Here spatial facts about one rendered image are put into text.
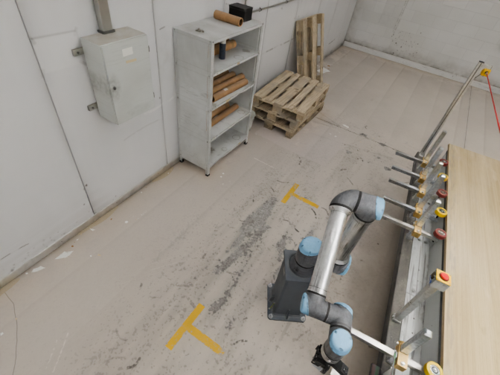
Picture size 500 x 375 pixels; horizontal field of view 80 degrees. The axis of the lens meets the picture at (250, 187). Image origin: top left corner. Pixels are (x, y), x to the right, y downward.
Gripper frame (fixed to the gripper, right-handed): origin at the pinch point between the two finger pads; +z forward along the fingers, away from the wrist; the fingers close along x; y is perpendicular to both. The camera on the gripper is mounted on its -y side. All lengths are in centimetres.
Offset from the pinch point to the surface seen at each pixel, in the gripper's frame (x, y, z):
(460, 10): -784, -47, -49
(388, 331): -45, -32, 13
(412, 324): -63, -48, 21
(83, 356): 46, 139, 83
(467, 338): -51, -65, -7
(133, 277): -17, 153, 83
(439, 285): -52, -35, -36
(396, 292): -75, -33, 13
